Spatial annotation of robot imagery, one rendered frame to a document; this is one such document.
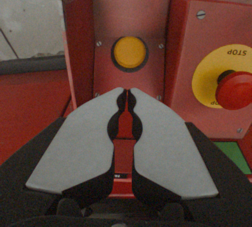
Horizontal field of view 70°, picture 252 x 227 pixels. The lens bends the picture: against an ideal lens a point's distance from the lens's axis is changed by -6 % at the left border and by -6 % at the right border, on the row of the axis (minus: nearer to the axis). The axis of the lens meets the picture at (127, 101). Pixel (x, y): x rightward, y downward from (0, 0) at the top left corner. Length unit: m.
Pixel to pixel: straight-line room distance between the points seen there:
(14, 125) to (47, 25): 0.58
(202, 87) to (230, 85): 0.04
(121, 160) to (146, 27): 0.16
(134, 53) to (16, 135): 0.45
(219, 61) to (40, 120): 0.52
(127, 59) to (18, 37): 0.96
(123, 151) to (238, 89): 0.13
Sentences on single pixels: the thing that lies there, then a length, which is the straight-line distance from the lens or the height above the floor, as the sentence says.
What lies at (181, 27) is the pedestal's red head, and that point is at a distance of 0.18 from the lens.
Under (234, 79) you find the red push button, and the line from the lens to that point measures 0.18.
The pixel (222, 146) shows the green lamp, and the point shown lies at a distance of 0.25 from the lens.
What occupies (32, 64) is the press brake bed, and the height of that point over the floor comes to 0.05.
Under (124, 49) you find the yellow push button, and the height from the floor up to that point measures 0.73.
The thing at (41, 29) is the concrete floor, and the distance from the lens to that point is 1.08.
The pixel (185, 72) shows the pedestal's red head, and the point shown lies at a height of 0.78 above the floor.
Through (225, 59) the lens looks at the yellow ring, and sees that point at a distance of 0.20.
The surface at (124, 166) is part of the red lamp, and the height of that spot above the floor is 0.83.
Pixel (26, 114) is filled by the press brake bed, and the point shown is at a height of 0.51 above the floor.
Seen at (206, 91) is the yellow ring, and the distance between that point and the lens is 0.21.
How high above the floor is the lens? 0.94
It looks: 54 degrees down
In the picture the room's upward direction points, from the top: 177 degrees counter-clockwise
